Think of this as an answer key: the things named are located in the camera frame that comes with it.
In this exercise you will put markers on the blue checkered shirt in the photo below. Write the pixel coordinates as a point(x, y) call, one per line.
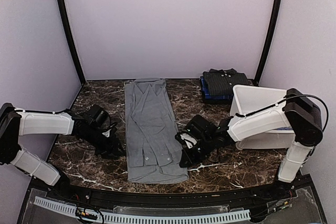
point(284, 129)

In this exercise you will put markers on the grey long sleeve shirt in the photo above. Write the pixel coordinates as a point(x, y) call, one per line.
point(153, 153)

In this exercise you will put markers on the black right frame post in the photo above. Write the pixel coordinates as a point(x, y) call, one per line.
point(268, 41)

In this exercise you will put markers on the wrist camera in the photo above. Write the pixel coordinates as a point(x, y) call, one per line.
point(197, 131)
point(99, 119)

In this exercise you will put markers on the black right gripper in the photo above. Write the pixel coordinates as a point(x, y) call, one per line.
point(191, 159)

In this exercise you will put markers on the blue plaid folded shirt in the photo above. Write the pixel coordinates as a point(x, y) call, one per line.
point(205, 90)

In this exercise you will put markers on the black frame post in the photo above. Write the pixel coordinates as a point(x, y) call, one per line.
point(268, 41)
point(70, 40)

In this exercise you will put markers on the black striped folded shirt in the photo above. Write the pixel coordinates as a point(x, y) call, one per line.
point(221, 82)

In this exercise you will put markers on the white cable duct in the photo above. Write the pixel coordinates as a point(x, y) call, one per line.
point(90, 215)

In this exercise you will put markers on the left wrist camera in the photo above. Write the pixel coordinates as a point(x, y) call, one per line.
point(99, 119)

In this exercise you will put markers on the black front rail base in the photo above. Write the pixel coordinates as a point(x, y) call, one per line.
point(301, 204)

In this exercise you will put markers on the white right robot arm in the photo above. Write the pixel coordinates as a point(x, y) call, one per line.
point(304, 118)

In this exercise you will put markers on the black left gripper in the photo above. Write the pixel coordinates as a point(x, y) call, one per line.
point(112, 148)

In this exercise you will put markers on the black left frame post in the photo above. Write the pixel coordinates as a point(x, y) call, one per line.
point(70, 40)

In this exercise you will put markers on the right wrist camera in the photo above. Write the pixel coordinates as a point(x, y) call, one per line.
point(197, 131)

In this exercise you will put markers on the white plastic bin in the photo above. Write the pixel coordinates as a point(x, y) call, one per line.
point(257, 112)

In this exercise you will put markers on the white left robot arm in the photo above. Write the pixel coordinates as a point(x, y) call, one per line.
point(87, 126)

